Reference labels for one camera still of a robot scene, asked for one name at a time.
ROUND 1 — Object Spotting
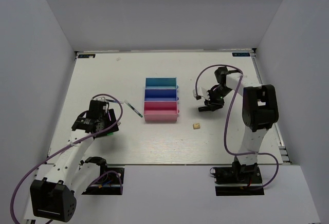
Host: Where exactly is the small tan eraser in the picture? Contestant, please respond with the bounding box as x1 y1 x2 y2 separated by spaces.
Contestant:
193 123 200 129

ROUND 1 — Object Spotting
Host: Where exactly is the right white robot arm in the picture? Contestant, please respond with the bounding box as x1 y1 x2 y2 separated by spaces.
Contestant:
143 64 279 184

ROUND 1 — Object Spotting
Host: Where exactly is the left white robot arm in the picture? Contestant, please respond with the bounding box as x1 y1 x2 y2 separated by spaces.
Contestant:
30 99 119 222

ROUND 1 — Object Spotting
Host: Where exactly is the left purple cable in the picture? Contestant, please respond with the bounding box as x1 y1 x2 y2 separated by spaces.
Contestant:
10 93 124 224

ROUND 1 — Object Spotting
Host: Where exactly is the right corner label sticker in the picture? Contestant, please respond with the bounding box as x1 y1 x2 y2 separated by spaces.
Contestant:
232 52 250 57

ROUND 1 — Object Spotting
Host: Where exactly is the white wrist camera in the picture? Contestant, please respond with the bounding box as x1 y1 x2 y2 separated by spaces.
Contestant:
193 87 210 100
95 96 109 106

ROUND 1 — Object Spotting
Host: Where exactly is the corner label sticker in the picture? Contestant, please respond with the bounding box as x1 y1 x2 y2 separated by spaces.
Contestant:
78 54 96 59
232 52 250 57

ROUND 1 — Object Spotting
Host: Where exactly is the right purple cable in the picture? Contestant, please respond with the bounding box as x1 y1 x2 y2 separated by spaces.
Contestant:
194 64 280 189

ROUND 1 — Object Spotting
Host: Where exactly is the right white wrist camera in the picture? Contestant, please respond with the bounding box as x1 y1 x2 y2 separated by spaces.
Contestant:
193 87 210 100

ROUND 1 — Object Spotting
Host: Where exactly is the left corner label sticker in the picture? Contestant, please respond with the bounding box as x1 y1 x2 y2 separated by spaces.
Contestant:
78 54 96 59

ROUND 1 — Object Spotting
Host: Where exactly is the purple cable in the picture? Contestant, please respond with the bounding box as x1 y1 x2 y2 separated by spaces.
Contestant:
10 93 124 224
194 64 280 189

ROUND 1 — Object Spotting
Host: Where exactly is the dark blue bin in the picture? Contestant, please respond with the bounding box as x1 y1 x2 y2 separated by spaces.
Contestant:
144 89 179 102

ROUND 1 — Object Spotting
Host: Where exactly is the light blue bin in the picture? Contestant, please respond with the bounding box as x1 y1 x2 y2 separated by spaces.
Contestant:
145 78 178 89

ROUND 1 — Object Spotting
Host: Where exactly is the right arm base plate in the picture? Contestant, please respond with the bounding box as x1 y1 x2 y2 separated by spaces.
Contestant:
209 167 265 196

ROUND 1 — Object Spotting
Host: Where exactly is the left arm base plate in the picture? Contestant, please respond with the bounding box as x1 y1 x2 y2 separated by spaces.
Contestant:
82 166 125 196

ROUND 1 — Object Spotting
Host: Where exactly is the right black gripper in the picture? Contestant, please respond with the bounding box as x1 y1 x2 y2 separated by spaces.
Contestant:
203 86 233 111

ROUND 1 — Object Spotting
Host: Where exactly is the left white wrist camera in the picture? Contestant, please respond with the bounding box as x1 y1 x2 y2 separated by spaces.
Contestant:
95 96 109 106

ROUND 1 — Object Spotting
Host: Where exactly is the pink bin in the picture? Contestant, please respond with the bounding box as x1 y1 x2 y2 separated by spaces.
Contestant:
143 101 179 122

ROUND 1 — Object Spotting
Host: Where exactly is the green gel pen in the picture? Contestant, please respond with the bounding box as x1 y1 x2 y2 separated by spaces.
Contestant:
124 100 143 118

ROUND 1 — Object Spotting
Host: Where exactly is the black highlighter purple cap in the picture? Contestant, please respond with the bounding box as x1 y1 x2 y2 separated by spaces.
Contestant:
198 106 212 112

